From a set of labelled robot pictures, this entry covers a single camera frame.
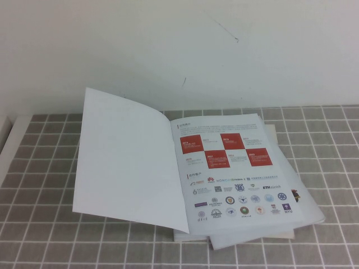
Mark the white brochure book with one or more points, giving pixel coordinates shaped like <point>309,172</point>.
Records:
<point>126,168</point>

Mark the white side board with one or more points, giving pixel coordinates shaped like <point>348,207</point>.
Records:
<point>4,134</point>

